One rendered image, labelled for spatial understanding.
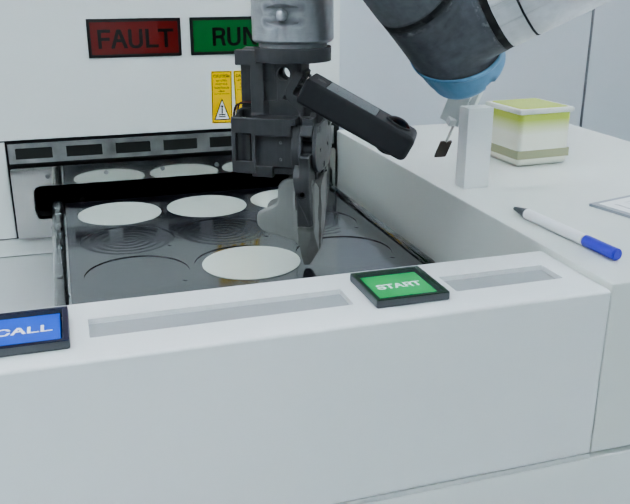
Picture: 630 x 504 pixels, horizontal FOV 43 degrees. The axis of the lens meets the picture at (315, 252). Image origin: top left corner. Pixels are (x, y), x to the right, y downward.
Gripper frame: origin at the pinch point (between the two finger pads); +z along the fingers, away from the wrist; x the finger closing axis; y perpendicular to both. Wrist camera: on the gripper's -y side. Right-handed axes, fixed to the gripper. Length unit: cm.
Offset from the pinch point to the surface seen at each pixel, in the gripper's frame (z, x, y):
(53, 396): -2.3, 35.4, 7.9
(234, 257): 1.6, -0.8, 8.8
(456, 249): 0.6, -5.6, -13.7
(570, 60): 5, -238, -40
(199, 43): -17.5, -28.4, 22.2
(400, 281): -4.8, 18.2, -10.8
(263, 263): 1.5, 0.4, 5.3
